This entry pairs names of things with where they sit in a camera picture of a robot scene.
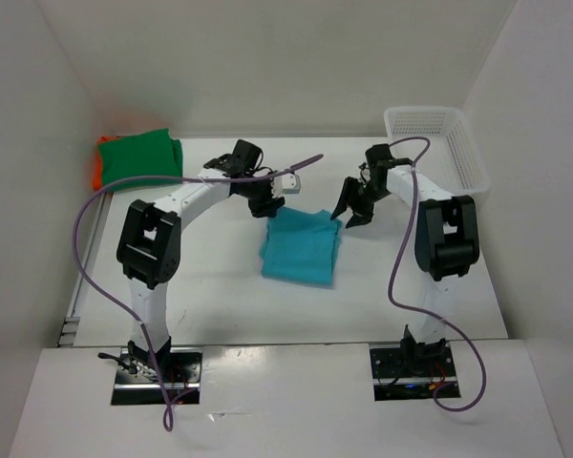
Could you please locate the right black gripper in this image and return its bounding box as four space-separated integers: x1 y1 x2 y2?
330 176 392 228

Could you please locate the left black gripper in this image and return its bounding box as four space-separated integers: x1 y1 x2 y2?
236 170 284 219

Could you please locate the light blue t-shirt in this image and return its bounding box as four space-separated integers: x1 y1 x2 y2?
259 207 342 287

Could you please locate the green t-shirt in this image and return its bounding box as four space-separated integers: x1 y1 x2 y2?
99 128 183 187

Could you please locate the orange t-shirt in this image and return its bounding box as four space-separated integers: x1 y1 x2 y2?
92 135 120 191

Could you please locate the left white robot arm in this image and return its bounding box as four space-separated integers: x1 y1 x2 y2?
117 139 285 382

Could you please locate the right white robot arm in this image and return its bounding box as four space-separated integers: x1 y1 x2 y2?
330 136 480 377

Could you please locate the white plastic basket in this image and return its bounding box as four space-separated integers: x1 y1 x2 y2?
384 106 491 196

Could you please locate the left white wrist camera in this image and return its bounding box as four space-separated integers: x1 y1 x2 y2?
271 173 301 198

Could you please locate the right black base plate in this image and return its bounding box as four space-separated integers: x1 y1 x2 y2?
370 345 461 402

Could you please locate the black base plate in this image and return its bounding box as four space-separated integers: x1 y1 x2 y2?
111 348 202 406
370 345 461 402

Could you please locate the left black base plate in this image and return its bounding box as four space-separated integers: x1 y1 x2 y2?
111 348 202 406

